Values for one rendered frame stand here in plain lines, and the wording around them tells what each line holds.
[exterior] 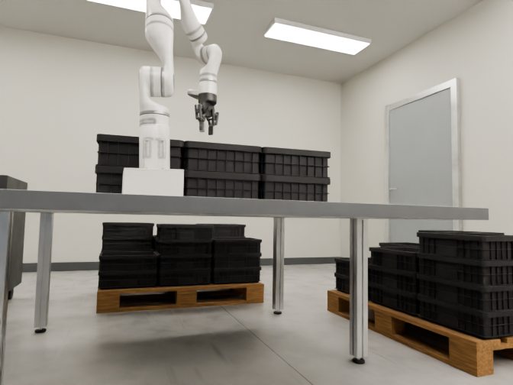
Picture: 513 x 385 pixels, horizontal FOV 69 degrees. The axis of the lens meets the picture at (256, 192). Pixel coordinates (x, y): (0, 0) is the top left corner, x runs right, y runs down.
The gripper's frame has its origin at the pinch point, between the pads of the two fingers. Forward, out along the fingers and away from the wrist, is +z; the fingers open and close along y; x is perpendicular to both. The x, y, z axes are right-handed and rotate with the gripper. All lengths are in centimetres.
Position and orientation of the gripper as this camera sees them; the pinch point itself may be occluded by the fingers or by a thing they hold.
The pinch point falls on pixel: (206, 130)
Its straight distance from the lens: 153.8
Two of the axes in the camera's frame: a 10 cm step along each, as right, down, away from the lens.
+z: -0.2, 10.0, -0.7
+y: 4.7, 0.7, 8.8
